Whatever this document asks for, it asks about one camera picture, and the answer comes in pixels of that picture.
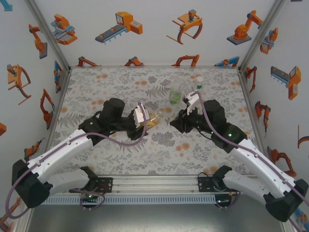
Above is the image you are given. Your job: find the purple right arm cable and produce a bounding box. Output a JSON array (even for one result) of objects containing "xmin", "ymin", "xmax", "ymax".
[{"xmin": 194, "ymin": 90, "xmax": 309, "ymax": 232}]

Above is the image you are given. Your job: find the aluminium table back rail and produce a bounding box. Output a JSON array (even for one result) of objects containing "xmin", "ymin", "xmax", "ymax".
[{"xmin": 70, "ymin": 65, "xmax": 241, "ymax": 69}]

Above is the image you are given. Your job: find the aluminium frame leg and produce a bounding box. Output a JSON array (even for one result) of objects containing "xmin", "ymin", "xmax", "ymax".
[{"xmin": 13, "ymin": 208, "xmax": 33, "ymax": 232}]

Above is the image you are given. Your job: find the slotted grey cable duct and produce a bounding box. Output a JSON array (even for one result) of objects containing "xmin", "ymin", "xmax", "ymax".
[{"xmin": 45, "ymin": 195, "xmax": 216, "ymax": 205}]

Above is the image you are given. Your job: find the aluminium front rail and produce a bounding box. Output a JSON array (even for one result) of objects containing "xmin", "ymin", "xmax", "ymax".
[{"xmin": 52, "ymin": 175, "xmax": 273, "ymax": 195}]

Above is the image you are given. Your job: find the clear bottle white green label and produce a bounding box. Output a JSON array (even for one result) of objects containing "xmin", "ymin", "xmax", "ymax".
[{"xmin": 189, "ymin": 75, "xmax": 205, "ymax": 97}]

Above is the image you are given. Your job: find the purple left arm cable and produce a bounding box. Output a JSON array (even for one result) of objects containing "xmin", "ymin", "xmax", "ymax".
[{"xmin": 5, "ymin": 102, "xmax": 148, "ymax": 220}]

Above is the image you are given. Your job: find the blue orange gantry sticker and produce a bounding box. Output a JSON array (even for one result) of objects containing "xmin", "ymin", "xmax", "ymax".
[
  {"xmin": 53, "ymin": 60, "xmax": 63, "ymax": 94},
  {"xmin": 214, "ymin": 56, "xmax": 240, "ymax": 68},
  {"xmin": 0, "ymin": 0, "xmax": 13, "ymax": 12}
]

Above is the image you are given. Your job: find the yellow label plastic bottle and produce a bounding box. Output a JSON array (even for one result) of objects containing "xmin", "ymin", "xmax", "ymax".
[{"xmin": 139, "ymin": 110, "xmax": 169, "ymax": 130}]

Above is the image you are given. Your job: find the green label plastic bottle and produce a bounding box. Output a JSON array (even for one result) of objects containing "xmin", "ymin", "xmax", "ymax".
[{"xmin": 169, "ymin": 86, "xmax": 182, "ymax": 105}]

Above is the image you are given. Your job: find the orange conveyor belt sticker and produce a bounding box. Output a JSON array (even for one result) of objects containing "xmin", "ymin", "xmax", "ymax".
[
  {"xmin": 95, "ymin": 11, "xmax": 143, "ymax": 45},
  {"xmin": 270, "ymin": 65, "xmax": 302, "ymax": 101}
]

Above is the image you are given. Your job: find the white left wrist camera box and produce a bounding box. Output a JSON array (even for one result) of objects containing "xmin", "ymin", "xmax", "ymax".
[{"xmin": 133, "ymin": 102, "xmax": 152, "ymax": 128}]

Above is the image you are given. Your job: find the aluminium frame post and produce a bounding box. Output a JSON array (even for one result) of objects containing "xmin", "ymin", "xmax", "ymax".
[
  {"xmin": 238, "ymin": 0, "xmax": 288, "ymax": 73},
  {"xmin": 24, "ymin": 0, "xmax": 72, "ymax": 73}
]

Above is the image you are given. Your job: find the aluminium table side rail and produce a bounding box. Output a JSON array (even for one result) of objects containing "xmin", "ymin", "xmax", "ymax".
[
  {"xmin": 44, "ymin": 67, "xmax": 72, "ymax": 145},
  {"xmin": 238, "ymin": 67, "xmax": 260, "ymax": 136}
]

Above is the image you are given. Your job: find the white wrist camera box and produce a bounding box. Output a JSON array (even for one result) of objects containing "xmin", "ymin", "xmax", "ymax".
[
  {"xmin": 133, "ymin": 102, "xmax": 152, "ymax": 128},
  {"xmin": 183, "ymin": 90, "xmax": 201, "ymax": 114}
]

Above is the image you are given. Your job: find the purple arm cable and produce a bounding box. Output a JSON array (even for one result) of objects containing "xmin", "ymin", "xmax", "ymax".
[
  {"xmin": 194, "ymin": 90, "xmax": 309, "ymax": 232},
  {"xmin": 5, "ymin": 102, "xmax": 148, "ymax": 220}
]

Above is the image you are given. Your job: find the orange blue machine sticker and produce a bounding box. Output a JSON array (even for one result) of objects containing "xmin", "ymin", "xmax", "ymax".
[
  {"xmin": 50, "ymin": 14, "xmax": 78, "ymax": 46},
  {"xmin": 259, "ymin": 27, "xmax": 279, "ymax": 55}
]

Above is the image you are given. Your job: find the orange claw gripper sticker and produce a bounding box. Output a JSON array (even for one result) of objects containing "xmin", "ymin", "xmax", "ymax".
[
  {"xmin": 166, "ymin": 9, "xmax": 204, "ymax": 45},
  {"xmin": 6, "ymin": 64, "xmax": 32, "ymax": 106}
]

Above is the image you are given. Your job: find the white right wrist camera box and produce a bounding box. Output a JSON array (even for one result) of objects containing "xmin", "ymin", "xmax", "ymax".
[{"xmin": 183, "ymin": 90, "xmax": 201, "ymax": 114}]

